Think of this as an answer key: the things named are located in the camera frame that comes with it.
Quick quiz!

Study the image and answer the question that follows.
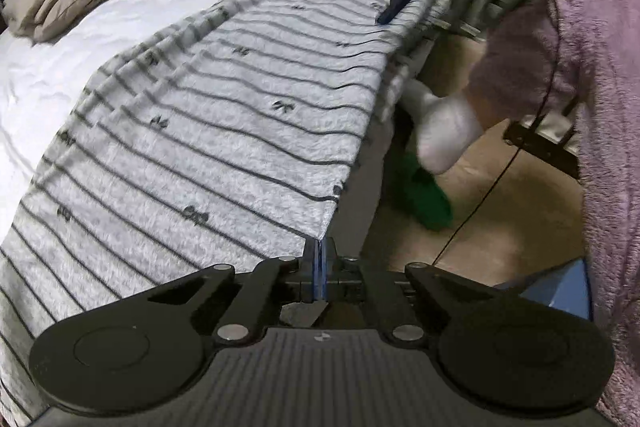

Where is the person's white-socked foot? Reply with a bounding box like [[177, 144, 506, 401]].
[[397, 77, 487, 176]]

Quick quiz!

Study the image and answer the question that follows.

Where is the black metal frame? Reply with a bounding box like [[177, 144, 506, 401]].
[[502, 117, 584, 180]]

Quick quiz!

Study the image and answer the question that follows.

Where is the purple fleece robe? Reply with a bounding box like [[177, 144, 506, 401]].
[[470, 0, 640, 427]]

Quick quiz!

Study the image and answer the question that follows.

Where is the blue box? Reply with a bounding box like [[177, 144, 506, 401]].
[[495, 259, 594, 324]]

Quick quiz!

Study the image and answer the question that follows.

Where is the grey striped garment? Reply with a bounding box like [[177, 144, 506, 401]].
[[0, 0, 461, 427]]

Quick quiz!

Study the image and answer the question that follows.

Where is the thin black cable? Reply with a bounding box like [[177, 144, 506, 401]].
[[432, 0, 563, 268]]

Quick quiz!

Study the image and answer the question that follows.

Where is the green slipper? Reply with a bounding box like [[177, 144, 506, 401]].
[[387, 152, 457, 231]]

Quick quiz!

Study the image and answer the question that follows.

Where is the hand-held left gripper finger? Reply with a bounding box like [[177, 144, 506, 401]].
[[145, 239, 321, 344], [320, 239, 501, 343]]

